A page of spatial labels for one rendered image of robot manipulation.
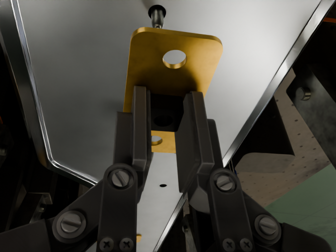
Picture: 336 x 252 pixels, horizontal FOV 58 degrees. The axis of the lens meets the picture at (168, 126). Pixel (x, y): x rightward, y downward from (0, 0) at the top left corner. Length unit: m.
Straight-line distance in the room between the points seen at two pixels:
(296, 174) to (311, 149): 0.16
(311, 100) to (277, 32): 0.08
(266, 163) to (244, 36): 0.22
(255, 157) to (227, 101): 0.13
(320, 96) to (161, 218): 0.33
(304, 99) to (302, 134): 0.65
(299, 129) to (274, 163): 0.50
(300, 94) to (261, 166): 0.15
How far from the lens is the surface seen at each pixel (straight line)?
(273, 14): 0.23
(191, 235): 0.55
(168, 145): 0.18
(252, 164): 0.41
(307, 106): 0.29
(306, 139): 0.97
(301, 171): 1.14
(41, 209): 0.47
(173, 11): 0.21
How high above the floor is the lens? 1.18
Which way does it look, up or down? 37 degrees down
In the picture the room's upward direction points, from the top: 176 degrees clockwise
